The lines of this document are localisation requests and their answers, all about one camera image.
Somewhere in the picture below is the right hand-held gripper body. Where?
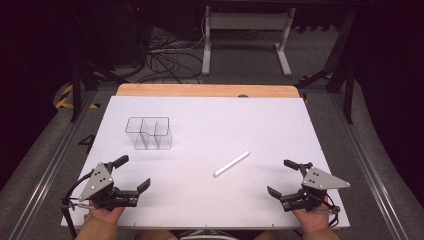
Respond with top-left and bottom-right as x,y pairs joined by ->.
279,161 -> 352,213

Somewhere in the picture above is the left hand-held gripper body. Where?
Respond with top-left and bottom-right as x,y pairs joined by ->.
78,161 -> 140,212

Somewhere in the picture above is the clear plastic compartment organizer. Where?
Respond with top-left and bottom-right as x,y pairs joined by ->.
124,116 -> 174,151

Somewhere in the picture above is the white pen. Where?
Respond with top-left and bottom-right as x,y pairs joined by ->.
213,150 -> 251,178

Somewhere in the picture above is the person's left hand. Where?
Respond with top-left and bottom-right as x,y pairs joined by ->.
84,199 -> 126,225

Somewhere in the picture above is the person's right hand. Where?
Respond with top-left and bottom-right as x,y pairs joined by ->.
292,199 -> 332,235

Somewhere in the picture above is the white paper sheet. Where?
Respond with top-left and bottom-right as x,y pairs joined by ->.
60,95 -> 351,231

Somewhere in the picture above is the yellow black hazard tape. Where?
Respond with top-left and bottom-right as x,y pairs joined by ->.
54,83 -> 101,110

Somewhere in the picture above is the black metal stand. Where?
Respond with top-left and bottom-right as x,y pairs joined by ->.
293,9 -> 358,125
66,6 -> 129,123

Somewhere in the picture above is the wooden table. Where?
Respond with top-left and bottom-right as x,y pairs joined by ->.
115,83 -> 301,99

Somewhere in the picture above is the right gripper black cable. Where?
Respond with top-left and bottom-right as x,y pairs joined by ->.
319,193 -> 342,230

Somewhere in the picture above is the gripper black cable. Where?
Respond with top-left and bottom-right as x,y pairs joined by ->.
319,193 -> 342,230
60,170 -> 101,240

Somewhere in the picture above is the small black bracket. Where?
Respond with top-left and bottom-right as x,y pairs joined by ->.
77,133 -> 96,155

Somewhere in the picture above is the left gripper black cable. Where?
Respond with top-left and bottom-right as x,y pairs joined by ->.
60,170 -> 101,240

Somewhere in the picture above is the aluminium rail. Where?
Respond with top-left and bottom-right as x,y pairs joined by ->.
8,91 -> 98,240
328,93 -> 416,240

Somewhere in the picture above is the bundle of black floor cables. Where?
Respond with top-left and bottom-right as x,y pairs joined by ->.
133,6 -> 208,85

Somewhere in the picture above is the white metal desk frame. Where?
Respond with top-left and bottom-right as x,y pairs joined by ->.
201,5 -> 297,77

